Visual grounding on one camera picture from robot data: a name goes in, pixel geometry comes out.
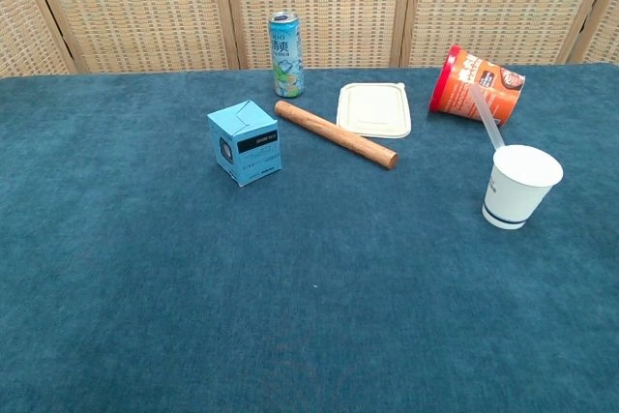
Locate transparent plastic straw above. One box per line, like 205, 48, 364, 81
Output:
467, 82, 507, 151

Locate red instant noodle cup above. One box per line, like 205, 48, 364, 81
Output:
428, 44, 527, 129

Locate white paper cup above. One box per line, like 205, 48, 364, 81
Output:
481, 143, 565, 230

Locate wooden rolling pin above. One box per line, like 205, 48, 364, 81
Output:
274, 100, 399, 171

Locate light blue cardboard box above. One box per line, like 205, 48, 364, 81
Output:
206, 99, 283, 188

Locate beige plastic lid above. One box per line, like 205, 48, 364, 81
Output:
336, 81, 413, 138

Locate light blue drink can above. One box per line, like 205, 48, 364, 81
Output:
267, 11, 306, 99

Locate blue table cloth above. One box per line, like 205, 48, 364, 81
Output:
0, 63, 619, 413

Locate woven bamboo folding screen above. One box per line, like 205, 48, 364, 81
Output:
0, 0, 619, 78

